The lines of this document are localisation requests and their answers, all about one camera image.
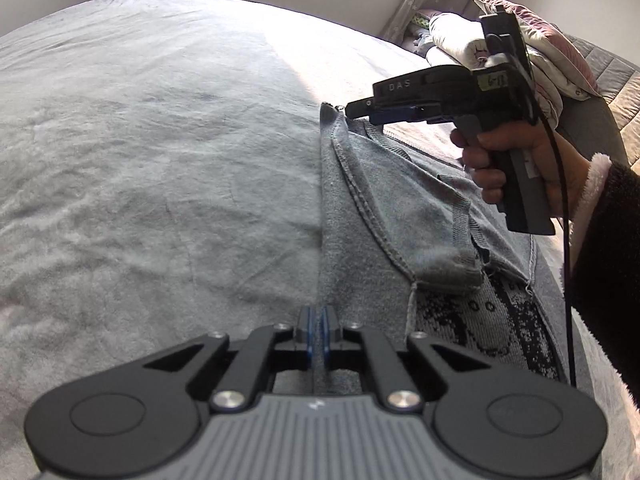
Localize grey printed sweater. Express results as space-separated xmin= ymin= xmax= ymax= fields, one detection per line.
xmin=317 ymin=102 xmax=576 ymax=393

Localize person's right forearm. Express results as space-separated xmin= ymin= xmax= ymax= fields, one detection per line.
xmin=560 ymin=152 xmax=640 ymax=443

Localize grey bed sheet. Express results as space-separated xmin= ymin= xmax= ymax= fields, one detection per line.
xmin=0 ymin=0 xmax=640 ymax=480

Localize white folded quilt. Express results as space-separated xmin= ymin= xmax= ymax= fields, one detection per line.
xmin=427 ymin=12 xmax=566 ymax=117

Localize mauve pillow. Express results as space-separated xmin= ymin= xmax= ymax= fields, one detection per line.
xmin=472 ymin=0 xmax=602 ymax=97

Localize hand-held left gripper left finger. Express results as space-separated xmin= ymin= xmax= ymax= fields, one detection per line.
xmin=143 ymin=305 xmax=318 ymax=412

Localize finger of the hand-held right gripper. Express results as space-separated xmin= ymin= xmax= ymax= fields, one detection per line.
xmin=345 ymin=97 xmax=427 ymax=119
xmin=371 ymin=108 xmax=442 ymax=125

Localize grey quilted blanket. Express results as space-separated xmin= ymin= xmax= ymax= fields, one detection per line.
xmin=552 ymin=35 xmax=640 ymax=167

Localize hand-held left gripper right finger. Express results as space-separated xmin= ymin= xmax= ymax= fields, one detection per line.
xmin=321 ymin=305 xmax=494 ymax=412

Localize black cable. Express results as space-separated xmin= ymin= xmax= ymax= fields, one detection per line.
xmin=535 ymin=102 xmax=580 ymax=391

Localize black smartphone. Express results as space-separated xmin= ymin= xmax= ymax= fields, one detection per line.
xmin=479 ymin=10 xmax=540 ymax=111

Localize person's right hand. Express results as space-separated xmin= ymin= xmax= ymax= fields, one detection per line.
xmin=450 ymin=121 xmax=577 ymax=222

